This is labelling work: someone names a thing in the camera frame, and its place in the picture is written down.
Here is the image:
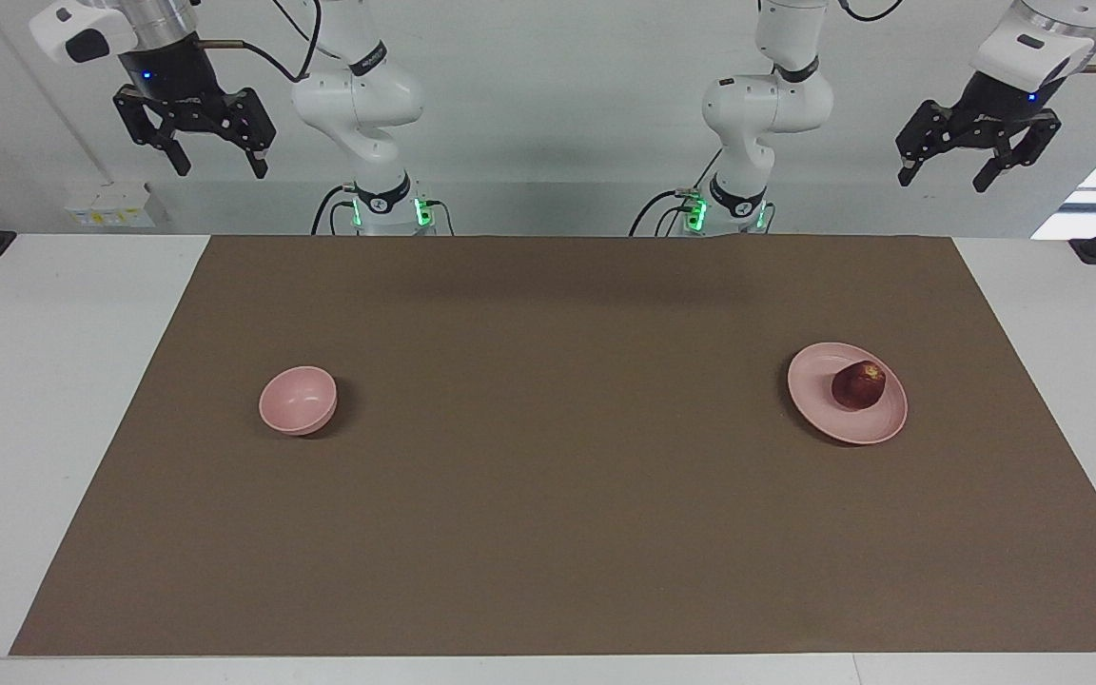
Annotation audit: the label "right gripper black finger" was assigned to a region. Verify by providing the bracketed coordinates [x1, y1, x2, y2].
[112, 89, 193, 179]
[214, 87, 279, 181]

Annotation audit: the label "pink bowl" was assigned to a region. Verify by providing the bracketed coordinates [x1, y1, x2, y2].
[258, 365, 339, 437]

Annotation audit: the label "black arm base cables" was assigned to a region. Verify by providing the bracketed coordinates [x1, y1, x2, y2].
[310, 184, 456, 237]
[630, 147, 725, 238]

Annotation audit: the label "black left arm base cables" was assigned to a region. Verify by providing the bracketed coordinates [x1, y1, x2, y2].
[630, 147, 725, 238]

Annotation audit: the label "dark red apple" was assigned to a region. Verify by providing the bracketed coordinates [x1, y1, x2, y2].
[831, 360, 888, 412]

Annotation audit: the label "white wall socket box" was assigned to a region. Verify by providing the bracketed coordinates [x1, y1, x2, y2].
[64, 182, 158, 230]

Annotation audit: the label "black right arm base cables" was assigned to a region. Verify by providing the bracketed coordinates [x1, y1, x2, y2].
[310, 184, 456, 237]

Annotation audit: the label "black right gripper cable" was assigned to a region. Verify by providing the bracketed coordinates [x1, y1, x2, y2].
[194, 0, 323, 85]

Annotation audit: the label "pink plate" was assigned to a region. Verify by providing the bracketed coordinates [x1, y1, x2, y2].
[787, 342, 909, 446]

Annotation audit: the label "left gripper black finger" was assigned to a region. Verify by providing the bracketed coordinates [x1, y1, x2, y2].
[973, 110, 1064, 194]
[895, 99, 964, 187]

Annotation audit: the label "brown table mat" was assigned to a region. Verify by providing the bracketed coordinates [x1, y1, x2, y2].
[10, 235, 1096, 657]

